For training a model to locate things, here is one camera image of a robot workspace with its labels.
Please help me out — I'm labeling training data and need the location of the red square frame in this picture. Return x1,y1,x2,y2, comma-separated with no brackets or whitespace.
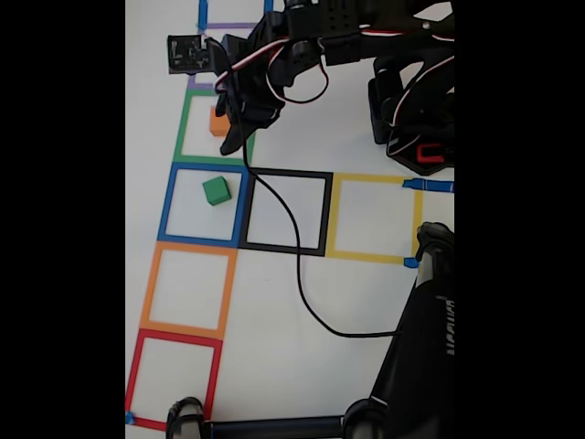
125,328,224,433

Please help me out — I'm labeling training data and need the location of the black square frame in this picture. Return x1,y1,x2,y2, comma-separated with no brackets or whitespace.
238,167,334,257

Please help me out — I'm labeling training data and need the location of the black camera cable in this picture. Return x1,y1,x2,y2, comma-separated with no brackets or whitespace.
207,38,403,338

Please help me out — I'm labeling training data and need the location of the blue square frame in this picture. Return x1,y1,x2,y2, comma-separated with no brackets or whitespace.
157,162,251,250

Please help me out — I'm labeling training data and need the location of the orange square frame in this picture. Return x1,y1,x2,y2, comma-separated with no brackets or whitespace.
139,241,239,342

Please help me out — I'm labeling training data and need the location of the long blue tape strip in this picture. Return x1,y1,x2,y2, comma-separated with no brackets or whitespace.
401,178,455,194

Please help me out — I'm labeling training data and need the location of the green square frame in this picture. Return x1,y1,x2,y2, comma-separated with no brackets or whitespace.
173,89,257,166

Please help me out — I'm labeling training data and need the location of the orange square block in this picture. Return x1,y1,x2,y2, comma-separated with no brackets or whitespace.
208,105,230,138

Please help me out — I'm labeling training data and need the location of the purple square frame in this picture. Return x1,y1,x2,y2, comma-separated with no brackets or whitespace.
186,22,261,91

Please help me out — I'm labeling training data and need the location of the black tripod stand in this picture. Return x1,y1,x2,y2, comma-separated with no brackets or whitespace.
165,221,455,439

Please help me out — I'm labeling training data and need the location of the red white servo wire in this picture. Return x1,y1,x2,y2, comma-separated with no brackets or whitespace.
213,27,455,105
386,54,455,156

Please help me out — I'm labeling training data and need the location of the yellow square frame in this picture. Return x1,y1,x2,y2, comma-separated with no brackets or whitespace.
324,172,424,266

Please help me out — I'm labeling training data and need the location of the green cube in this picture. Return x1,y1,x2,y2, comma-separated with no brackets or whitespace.
202,176,231,207

